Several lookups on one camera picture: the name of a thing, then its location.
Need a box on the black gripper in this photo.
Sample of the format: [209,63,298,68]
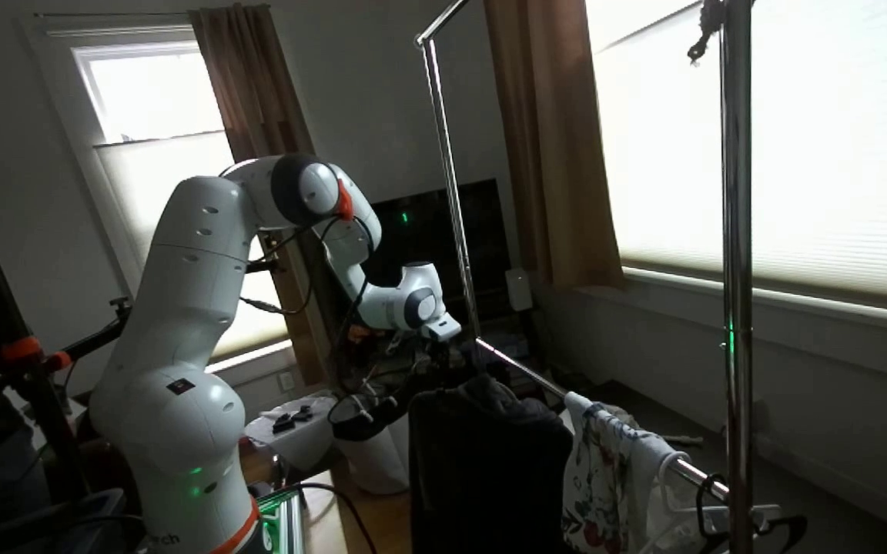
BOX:
[327,354,435,439]

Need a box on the black gown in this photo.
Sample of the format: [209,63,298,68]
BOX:
[411,374,572,554]

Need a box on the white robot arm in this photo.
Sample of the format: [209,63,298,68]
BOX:
[88,154,461,554]

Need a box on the white game console box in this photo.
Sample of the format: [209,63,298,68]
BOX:
[243,394,336,474]

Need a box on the floral patterned garment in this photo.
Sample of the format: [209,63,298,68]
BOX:
[560,392,701,554]

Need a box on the brown curtain by left window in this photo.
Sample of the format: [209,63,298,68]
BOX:
[191,4,339,385]

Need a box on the black camera stand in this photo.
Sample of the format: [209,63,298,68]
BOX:
[0,267,140,554]

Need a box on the metal clothing rack frame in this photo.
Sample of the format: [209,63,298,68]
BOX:
[416,0,764,554]

